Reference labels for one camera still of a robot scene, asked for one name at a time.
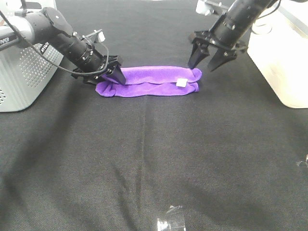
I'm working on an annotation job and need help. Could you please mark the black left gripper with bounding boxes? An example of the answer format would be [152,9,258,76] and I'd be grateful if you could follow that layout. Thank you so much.
[71,55,126,85]

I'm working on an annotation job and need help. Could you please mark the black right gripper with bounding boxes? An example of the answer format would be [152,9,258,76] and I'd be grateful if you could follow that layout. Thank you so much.
[188,30,248,72]

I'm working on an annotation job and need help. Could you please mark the purple microfiber towel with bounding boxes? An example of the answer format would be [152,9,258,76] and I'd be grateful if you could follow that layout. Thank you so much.
[95,66,203,98]

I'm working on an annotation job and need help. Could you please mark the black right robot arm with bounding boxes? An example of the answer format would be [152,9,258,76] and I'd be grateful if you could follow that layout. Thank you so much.
[188,0,276,71]

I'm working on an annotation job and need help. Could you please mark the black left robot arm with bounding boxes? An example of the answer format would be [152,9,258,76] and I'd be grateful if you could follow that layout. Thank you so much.
[0,7,126,85]

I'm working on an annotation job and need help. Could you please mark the white towel care label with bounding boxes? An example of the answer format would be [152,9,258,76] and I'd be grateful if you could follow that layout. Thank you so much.
[176,78,188,88]

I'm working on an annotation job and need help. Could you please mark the white plastic storage bin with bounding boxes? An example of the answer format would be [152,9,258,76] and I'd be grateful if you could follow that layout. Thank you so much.
[247,0,308,109]

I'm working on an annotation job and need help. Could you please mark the grey perforated laundry basket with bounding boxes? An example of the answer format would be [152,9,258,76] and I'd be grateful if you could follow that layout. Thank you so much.
[0,43,63,113]

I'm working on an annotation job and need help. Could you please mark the clear tape patch right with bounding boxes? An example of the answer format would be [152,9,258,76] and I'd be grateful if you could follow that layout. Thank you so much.
[296,155,308,167]

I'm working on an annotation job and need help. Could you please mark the clear tape patch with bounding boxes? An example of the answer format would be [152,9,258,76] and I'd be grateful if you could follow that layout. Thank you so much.
[157,205,187,231]
[296,155,308,167]

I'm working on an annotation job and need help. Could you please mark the clear tape patch front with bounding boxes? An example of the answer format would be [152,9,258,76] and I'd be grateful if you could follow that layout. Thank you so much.
[157,205,187,231]

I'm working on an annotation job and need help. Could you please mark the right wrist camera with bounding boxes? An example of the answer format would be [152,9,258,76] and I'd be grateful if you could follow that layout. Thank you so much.
[195,0,229,16]

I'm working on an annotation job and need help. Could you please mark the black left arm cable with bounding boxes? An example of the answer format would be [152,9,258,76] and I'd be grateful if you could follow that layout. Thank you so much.
[0,9,110,76]

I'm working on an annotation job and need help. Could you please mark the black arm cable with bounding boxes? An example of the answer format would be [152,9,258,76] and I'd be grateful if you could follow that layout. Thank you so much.
[0,9,110,76]
[251,0,284,36]

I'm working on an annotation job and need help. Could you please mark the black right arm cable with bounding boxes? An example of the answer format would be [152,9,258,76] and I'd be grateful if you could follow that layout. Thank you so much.
[251,0,284,36]

